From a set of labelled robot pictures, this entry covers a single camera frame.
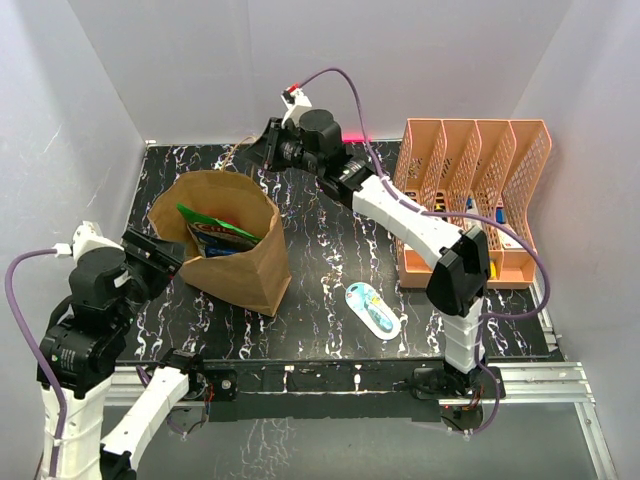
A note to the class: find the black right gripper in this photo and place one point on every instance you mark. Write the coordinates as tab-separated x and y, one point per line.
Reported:
264	150

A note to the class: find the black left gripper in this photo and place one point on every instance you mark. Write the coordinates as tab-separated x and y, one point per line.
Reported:
164	257

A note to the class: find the green cassava chips bag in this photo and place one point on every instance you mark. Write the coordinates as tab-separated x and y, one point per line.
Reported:
192	217

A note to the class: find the blue Burts chips bag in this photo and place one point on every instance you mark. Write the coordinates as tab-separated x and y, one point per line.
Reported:
212	241

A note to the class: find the brown paper bag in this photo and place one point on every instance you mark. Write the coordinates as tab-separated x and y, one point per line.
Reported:
257	279

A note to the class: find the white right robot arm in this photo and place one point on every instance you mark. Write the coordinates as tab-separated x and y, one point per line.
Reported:
458	259

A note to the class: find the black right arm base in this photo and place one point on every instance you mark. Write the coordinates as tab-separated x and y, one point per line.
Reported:
441	383

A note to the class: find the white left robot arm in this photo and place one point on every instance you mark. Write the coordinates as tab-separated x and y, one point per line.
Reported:
80	351

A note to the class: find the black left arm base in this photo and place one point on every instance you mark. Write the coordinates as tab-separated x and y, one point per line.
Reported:
204	383

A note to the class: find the toothbrush blister pack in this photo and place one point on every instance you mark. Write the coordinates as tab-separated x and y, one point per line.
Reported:
372	310

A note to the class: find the orange plastic file organizer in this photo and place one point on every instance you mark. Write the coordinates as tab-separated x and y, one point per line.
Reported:
487	167

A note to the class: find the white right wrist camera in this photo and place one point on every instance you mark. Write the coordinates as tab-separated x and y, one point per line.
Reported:
296	103

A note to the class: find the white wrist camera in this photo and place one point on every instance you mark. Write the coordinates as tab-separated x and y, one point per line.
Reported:
296	103
87	237

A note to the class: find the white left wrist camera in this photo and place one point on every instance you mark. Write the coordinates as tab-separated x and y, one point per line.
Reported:
87	237

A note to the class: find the aluminium rail frame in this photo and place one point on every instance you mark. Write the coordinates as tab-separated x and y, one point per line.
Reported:
319	397

